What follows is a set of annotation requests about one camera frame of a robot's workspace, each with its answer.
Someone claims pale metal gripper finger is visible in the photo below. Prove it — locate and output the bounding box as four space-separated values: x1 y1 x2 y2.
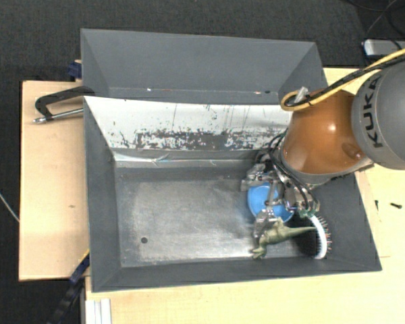
253 209 278 240
240 163 275 192

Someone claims green toy dinosaur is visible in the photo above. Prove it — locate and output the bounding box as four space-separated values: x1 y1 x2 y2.
251 217 317 260

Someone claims blue cup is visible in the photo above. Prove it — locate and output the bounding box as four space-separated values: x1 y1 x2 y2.
247 184 295 224

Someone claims white hairbrush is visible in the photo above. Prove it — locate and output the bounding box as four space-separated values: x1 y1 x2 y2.
302 213 333 260

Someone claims grey metal bin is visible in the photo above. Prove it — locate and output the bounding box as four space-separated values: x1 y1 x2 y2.
80 28 383 293

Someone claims pale wood flat board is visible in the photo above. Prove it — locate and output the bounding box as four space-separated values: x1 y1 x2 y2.
18 79 90 281

